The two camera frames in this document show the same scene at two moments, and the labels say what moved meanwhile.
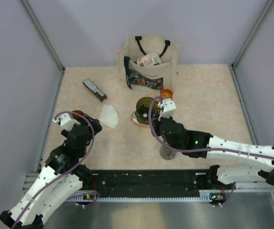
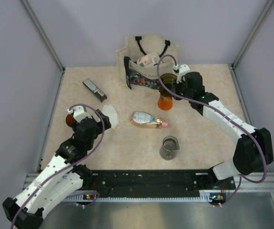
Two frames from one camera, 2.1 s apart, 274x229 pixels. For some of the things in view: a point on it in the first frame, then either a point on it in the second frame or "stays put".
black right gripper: (156, 123) to (177, 86)
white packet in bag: (151, 59) stays put
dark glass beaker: (166, 154) stays put
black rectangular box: (95, 89) stays put
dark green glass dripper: (142, 107) to (168, 80)
